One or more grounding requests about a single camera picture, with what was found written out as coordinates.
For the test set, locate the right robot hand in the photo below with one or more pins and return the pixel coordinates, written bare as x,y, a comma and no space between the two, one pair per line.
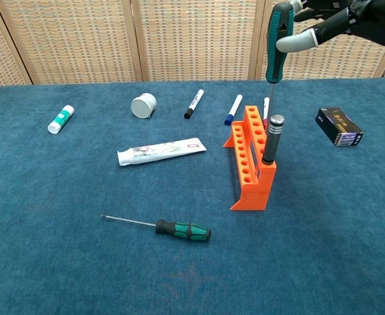
372,19

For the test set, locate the large green black screwdriver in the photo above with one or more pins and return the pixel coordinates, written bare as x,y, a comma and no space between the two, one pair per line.
275,65

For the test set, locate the black silver precision screwdriver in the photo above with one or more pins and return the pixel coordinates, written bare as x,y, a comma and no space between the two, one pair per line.
271,144

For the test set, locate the orange tool holder rack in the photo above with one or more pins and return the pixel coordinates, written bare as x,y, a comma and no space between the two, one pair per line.
254,193

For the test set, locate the black cardboard box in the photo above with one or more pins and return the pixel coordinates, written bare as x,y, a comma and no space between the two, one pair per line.
339,126

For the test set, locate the red capped white marker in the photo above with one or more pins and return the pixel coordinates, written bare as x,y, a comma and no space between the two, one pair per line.
265,108

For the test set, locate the blue capped white marker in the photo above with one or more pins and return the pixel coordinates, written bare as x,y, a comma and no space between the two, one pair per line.
233,109

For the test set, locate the woven wooden folding screen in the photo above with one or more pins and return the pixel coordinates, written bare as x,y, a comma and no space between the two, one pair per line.
195,39

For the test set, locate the black capped white marker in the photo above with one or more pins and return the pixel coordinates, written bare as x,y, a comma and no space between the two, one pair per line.
194,104

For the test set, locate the white round jar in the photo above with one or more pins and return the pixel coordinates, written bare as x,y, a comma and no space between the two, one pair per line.
143,106

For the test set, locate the white toothpaste tube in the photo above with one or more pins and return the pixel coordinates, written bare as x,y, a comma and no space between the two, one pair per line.
162,151

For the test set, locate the small green black screwdriver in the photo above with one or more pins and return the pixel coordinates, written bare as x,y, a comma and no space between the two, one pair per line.
182,229

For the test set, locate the white green glue stick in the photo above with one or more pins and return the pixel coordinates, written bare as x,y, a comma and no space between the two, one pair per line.
61,119

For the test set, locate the blue felt table mat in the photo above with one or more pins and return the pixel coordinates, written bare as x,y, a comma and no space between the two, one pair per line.
80,183

